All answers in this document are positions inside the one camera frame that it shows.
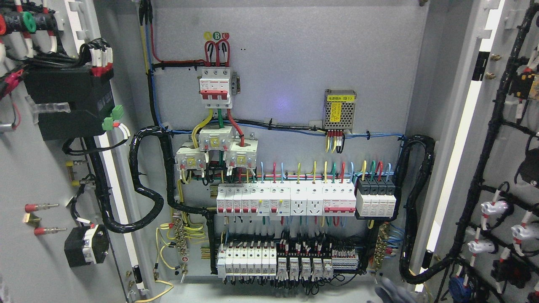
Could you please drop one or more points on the white socket breaker row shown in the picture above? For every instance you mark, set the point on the white socket breaker row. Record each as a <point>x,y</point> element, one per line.
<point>285,198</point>

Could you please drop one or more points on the metal mesh power supply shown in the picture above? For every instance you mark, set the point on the metal mesh power supply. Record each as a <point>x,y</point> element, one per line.
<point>339,109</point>

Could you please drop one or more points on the grey cabinet door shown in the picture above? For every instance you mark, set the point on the grey cabinet door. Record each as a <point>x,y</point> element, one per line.
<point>490,222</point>
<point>34,269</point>

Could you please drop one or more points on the red white main breaker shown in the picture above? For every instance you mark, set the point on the red white main breaker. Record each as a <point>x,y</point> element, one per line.
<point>218,86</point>

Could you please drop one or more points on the lower relay terminal row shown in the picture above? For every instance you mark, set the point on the lower relay terminal row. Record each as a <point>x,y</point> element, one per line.
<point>285,260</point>

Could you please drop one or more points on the black surge protector modules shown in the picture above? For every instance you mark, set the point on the black surge protector modules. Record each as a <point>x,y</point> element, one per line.
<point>375,200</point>

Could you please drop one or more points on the white current transformers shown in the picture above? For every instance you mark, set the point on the white current transformers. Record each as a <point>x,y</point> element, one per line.
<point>218,144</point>

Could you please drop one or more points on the black digital power meter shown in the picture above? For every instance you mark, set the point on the black digital power meter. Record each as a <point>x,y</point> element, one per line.
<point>70,102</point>

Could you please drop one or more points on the white rotary selector switch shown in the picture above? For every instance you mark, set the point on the white rotary selector switch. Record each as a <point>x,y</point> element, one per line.
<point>86,245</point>

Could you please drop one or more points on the grey robotic hand second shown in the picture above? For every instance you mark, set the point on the grey robotic hand second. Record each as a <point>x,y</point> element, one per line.
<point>389,292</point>

